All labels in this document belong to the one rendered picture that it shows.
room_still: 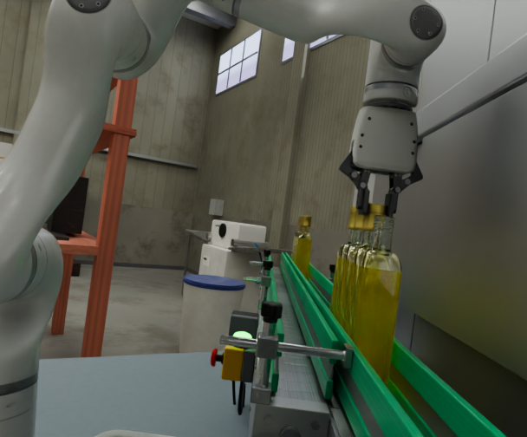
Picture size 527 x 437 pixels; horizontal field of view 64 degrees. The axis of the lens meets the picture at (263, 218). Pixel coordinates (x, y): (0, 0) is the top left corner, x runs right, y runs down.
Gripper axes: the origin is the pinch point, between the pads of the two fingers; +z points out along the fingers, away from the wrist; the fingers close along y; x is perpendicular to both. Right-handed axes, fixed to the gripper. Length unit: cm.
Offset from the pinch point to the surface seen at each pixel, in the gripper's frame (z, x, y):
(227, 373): 39, -26, 21
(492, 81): -19.2, 7.4, -12.5
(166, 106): -218, -844, 248
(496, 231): 2.7, 14.7, -11.6
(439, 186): -4.8, -4.8, -11.9
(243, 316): 33, -53, 19
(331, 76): -203, -501, -54
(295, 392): 28.3, 8.7, 10.3
